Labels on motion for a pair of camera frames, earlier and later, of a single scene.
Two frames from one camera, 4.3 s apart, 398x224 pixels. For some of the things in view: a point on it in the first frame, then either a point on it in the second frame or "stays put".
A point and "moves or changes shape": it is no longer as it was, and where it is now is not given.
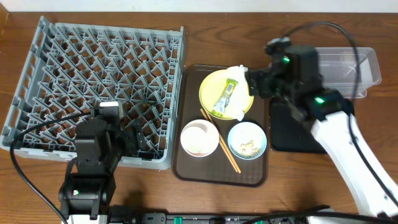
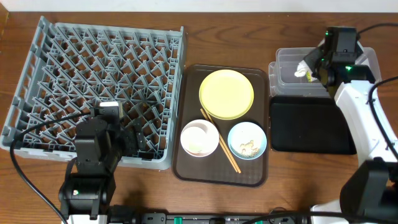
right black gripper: [261, 76] -> [311, 60]
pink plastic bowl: [199, 138] stays put
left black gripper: [133, 139] stays put
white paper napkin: [240, 98] moves or changes shape
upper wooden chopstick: [223, 142] stays put
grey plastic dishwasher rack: [72, 68] stays put
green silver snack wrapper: [220, 105] moves or changes shape
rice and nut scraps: [248, 150] stays put
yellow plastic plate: [211, 88] stays put
